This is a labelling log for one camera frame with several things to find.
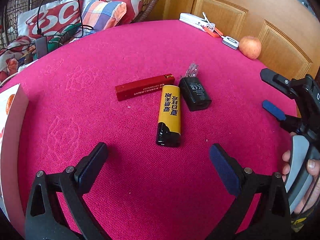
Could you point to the black power adapter on chair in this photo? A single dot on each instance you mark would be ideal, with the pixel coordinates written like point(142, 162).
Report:
point(41, 47)

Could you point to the plaid colourful cushion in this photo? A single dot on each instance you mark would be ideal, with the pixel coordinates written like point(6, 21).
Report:
point(103, 15)

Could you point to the red white back cushion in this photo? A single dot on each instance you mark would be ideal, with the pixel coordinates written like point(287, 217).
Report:
point(52, 17)

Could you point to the black charger plug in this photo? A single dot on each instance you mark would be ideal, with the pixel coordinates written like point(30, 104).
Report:
point(192, 90)

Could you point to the wicker hanging egg chair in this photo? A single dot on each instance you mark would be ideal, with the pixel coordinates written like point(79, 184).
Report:
point(87, 0)

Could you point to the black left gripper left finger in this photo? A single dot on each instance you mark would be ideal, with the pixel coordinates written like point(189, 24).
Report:
point(56, 208)

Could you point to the red slim lighter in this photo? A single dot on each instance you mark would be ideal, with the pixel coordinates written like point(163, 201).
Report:
point(143, 86)

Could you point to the wooden door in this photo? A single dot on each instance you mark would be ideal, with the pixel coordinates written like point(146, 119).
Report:
point(287, 29)

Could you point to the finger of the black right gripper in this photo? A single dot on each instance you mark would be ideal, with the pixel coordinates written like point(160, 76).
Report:
point(287, 122)

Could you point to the pink red tablecloth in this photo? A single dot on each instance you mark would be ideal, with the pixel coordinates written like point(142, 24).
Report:
point(146, 191)

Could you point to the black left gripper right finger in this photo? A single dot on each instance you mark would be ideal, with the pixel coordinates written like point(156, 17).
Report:
point(271, 220)

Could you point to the person right hand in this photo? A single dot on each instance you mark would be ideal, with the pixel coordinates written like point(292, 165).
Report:
point(310, 174)

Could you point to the small orange tangerine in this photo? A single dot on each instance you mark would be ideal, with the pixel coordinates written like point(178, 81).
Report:
point(9, 103)

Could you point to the white cardboard tray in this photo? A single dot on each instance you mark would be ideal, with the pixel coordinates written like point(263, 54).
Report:
point(11, 125)

